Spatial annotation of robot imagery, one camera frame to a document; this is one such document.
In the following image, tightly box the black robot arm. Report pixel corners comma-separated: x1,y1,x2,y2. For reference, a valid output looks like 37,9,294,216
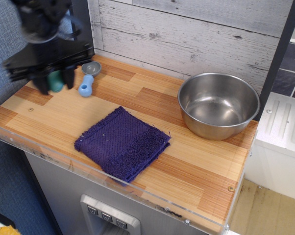
2,0,94,95

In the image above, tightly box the silver dispenser button panel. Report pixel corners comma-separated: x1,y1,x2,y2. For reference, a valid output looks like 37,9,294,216
80,194,141,235

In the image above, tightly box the dark grey left post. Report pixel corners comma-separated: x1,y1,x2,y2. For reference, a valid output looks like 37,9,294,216
70,0,95,61

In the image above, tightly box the green toy sausage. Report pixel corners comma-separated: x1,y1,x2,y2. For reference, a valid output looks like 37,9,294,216
47,70,64,93

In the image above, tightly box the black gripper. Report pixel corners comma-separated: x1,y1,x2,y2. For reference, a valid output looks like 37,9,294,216
2,37,94,95

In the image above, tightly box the purple folded cloth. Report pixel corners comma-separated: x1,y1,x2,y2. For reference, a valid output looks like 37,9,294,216
74,106,170,183

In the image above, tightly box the clear acrylic edge guard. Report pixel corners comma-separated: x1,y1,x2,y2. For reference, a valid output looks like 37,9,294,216
0,127,229,235

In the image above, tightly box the dark grey right post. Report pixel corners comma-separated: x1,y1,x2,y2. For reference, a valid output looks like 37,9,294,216
254,0,295,121

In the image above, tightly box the yellow object at corner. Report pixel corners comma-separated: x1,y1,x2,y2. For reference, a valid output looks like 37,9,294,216
0,226,21,235

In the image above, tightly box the dark grey post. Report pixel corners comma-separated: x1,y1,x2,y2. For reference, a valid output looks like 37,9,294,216
254,0,295,121
70,0,95,61

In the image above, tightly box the white ridged drainboard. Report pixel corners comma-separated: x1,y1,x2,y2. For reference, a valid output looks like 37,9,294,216
255,93,295,158

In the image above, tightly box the blue and grey scoop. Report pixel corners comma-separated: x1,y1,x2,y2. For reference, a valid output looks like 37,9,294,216
78,61,101,97

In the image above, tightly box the stainless steel bowl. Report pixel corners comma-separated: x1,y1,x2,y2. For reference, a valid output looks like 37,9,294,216
177,72,260,140

